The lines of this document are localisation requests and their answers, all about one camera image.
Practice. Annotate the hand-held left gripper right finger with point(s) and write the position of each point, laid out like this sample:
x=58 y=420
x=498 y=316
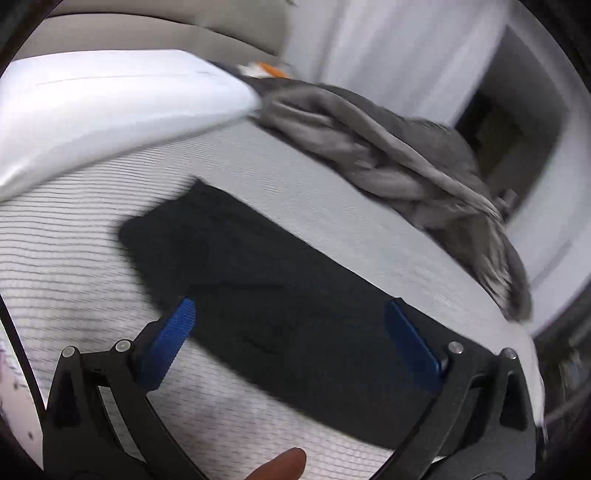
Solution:
x=411 y=341

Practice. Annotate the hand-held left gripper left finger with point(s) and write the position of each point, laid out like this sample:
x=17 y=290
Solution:
x=168 y=337

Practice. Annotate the black pants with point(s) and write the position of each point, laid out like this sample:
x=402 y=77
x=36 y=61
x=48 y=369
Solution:
x=277 y=277

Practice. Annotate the person's left hand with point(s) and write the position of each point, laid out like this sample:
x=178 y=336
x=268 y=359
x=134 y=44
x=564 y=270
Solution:
x=286 y=466

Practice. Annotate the white curtain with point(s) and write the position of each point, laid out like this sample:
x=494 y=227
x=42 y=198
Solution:
x=549 y=230
x=392 y=46

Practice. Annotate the grey duvet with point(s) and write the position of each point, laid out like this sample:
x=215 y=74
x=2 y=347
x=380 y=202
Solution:
x=369 y=152

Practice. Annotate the white pillow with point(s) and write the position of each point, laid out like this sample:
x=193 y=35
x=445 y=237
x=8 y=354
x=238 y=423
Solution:
x=115 y=101

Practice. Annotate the orange object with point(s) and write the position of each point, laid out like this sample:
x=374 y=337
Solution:
x=270 y=69

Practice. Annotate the beige padded headboard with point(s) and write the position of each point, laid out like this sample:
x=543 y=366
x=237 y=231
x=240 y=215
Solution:
x=138 y=32

